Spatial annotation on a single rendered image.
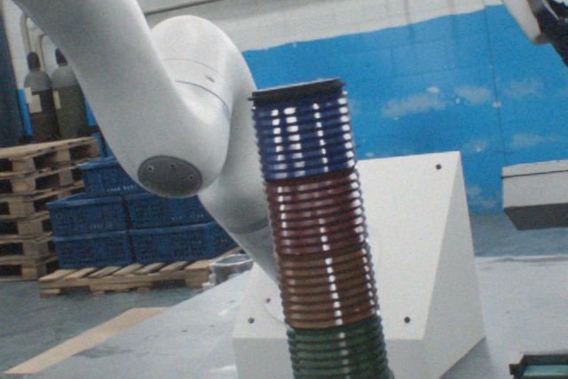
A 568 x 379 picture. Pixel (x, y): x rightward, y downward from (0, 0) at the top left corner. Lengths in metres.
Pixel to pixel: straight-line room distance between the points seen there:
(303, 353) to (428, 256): 0.77
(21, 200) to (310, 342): 6.70
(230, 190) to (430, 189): 0.33
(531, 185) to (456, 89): 5.80
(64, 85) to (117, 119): 6.93
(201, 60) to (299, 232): 0.60
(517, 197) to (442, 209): 0.31
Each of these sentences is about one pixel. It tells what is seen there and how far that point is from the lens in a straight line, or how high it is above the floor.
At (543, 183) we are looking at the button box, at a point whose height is 1.06.
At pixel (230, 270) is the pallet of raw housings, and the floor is 0.53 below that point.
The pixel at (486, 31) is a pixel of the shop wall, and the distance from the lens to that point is 6.81.
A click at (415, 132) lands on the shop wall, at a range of 7.06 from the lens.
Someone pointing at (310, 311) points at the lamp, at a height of 1.09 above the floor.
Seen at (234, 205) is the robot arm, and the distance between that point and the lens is 1.24.
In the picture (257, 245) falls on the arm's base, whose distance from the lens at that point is 1.30.
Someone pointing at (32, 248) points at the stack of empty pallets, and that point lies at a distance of 7.32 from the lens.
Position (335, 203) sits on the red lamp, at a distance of 0.60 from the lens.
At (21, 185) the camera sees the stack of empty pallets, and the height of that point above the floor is 0.67.
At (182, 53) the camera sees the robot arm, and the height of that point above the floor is 1.26.
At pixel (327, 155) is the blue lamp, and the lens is 0.59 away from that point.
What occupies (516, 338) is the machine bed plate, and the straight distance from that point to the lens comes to 1.49.
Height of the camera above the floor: 1.23
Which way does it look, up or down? 6 degrees down
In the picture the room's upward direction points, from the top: 9 degrees counter-clockwise
